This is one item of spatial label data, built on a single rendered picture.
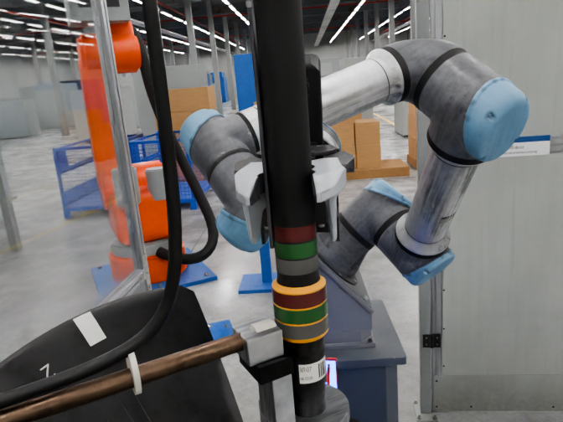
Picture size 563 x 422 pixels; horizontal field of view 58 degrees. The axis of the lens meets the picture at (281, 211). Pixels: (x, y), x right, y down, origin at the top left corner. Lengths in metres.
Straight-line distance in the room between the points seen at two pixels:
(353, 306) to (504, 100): 0.60
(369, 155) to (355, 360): 6.98
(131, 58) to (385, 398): 3.61
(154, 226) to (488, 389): 2.84
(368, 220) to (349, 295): 0.18
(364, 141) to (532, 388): 5.83
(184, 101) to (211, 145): 7.75
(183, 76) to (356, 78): 10.25
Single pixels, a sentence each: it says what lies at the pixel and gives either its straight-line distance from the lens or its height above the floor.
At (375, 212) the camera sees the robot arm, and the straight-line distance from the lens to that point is 1.16.
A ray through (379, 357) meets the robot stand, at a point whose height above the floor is 1.00.
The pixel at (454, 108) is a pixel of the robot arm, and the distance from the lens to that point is 0.82.
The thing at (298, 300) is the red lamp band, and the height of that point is 1.47.
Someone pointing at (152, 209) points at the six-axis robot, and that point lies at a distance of 4.31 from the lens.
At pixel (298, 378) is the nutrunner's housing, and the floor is 1.40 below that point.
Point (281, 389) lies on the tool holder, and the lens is 0.42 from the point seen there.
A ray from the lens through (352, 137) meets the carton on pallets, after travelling 7.99.
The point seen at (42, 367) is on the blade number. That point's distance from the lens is 0.50.
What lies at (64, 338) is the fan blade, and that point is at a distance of 0.51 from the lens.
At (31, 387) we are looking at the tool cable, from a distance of 0.37.
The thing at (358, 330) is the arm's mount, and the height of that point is 1.04.
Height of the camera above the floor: 1.63
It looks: 15 degrees down
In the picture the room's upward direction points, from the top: 5 degrees counter-clockwise
